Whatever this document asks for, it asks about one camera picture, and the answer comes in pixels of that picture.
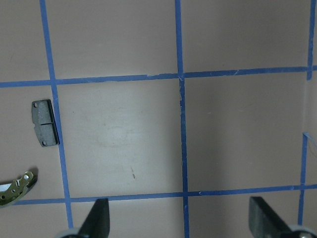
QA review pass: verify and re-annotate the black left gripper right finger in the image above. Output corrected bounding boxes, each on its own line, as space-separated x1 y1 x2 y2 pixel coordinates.
249 196 293 238

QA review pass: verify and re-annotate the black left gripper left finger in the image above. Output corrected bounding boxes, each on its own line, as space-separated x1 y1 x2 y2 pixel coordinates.
78 198 109 238

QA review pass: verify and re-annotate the loose blue tape thread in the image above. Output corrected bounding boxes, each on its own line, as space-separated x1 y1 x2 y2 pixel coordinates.
303 132 317 150

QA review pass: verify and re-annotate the brass brake shoe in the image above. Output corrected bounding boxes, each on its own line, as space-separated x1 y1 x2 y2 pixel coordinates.
0 168 39 208

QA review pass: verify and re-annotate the dark grey brake pad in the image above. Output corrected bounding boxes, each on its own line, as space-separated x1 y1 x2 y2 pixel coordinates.
31 99 60 147

